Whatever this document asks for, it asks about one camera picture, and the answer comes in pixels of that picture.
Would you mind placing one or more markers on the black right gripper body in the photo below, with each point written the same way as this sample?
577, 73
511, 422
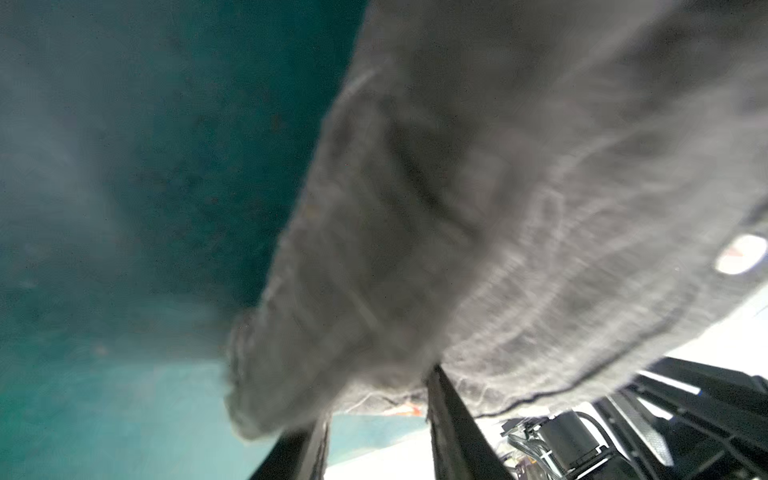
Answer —
677, 420

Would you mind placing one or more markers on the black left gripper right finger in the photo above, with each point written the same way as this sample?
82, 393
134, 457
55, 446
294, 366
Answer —
459, 448

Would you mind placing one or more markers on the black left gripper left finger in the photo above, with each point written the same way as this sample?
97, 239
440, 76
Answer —
298, 455

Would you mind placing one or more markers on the dark grey pinstriped shirt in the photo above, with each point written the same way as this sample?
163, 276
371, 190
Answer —
531, 194

